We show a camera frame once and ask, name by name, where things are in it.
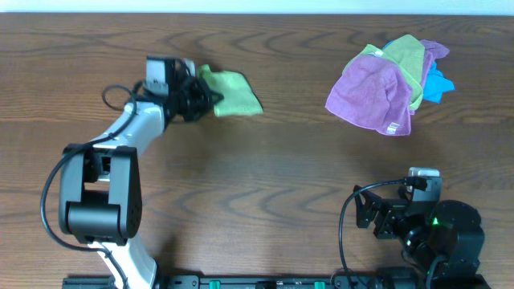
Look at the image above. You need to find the light green microfiber cloth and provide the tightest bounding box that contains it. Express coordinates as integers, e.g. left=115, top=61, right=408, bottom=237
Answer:
left=197, top=64, right=263, bottom=117

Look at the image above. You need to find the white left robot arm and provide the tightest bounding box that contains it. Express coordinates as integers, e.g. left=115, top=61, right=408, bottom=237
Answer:
left=40, top=76, right=224, bottom=288

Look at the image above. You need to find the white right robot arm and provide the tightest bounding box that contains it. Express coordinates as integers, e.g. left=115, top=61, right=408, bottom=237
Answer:
left=353, top=184, right=489, bottom=288

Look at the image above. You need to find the purple microfiber cloth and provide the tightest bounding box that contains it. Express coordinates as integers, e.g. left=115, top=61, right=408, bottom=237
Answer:
left=324, top=39, right=451, bottom=137

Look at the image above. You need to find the blue microfiber cloth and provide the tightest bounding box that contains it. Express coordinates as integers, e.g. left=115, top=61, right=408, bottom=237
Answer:
left=391, top=39, right=455, bottom=108

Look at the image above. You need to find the green cloth in pile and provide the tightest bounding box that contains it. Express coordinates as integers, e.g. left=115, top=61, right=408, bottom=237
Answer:
left=342, top=35, right=425, bottom=114

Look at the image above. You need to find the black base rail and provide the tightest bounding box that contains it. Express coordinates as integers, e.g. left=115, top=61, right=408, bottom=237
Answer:
left=61, top=275, right=491, bottom=289

